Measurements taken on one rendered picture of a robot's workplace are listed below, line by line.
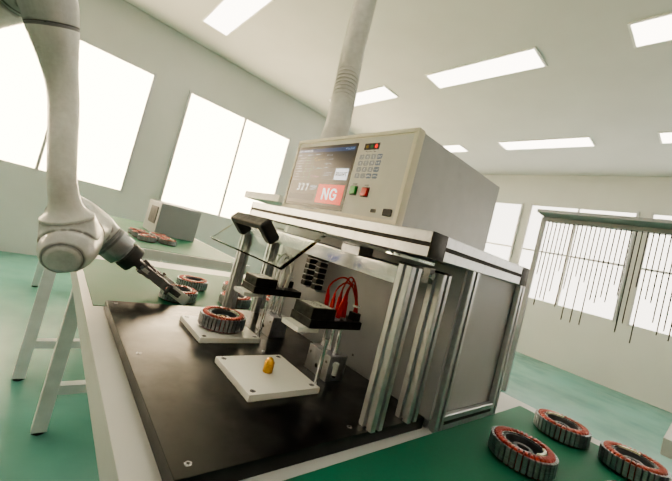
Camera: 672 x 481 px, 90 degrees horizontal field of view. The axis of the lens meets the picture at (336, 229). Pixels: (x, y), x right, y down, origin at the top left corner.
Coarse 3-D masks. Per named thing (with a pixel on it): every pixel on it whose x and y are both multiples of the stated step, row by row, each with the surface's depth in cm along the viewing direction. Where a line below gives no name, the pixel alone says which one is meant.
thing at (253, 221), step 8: (232, 216) 54; (240, 216) 52; (248, 216) 51; (256, 216) 50; (240, 224) 54; (248, 224) 49; (256, 224) 47; (264, 224) 46; (272, 224) 47; (240, 232) 55; (264, 232) 47; (272, 232) 47; (264, 240) 48; (272, 240) 47
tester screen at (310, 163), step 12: (300, 156) 98; (312, 156) 93; (324, 156) 89; (336, 156) 85; (348, 156) 82; (300, 168) 96; (312, 168) 92; (300, 180) 95; (312, 180) 91; (324, 180) 87; (336, 180) 83; (300, 192) 94; (312, 192) 89; (324, 204) 84
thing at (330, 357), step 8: (312, 344) 75; (320, 344) 76; (312, 352) 74; (320, 352) 72; (328, 352) 72; (312, 360) 74; (328, 360) 70; (336, 360) 71; (344, 360) 73; (312, 368) 73; (328, 368) 70; (344, 368) 73; (320, 376) 71; (328, 376) 70; (336, 376) 72
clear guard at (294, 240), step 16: (288, 224) 52; (224, 240) 56; (240, 240) 53; (256, 240) 51; (288, 240) 47; (304, 240) 45; (320, 240) 45; (336, 240) 71; (352, 240) 48; (256, 256) 46; (272, 256) 44; (288, 256) 43; (400, 256) 56
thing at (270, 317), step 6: (270, 312) 93; (258, 318) 94; (270, 318) 89; (276, 318) 89; (258, 324) 93; (264, 324) 91; (270, 324) 89; (276, 324) 89; (282, 324) 90; (264, 330) 90; (270, 330) 88; (276, 330) 89; (282, 330) 91; (270, 336) 88; (276, 336) 90; (282, 336) 91
